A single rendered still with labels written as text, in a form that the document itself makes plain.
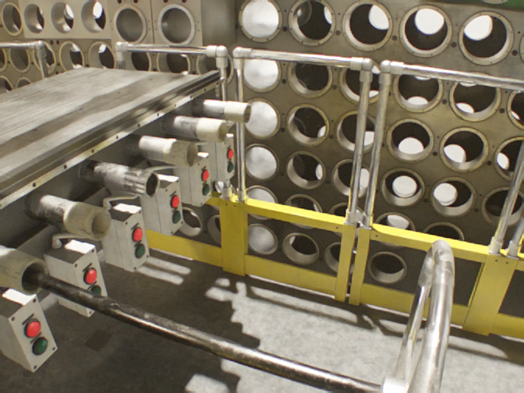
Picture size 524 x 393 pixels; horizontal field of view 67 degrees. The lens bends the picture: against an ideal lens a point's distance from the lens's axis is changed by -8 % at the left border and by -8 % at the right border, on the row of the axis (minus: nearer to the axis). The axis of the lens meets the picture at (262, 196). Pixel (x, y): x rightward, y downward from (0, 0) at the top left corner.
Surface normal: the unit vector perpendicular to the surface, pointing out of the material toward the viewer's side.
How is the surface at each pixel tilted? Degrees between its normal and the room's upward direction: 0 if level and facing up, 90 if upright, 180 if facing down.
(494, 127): 90
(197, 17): 90
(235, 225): 90
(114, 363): 0
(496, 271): 90
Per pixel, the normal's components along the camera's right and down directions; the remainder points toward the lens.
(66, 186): 0.93, 0.18
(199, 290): 0.00, -0.87
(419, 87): -0.38, 0.46
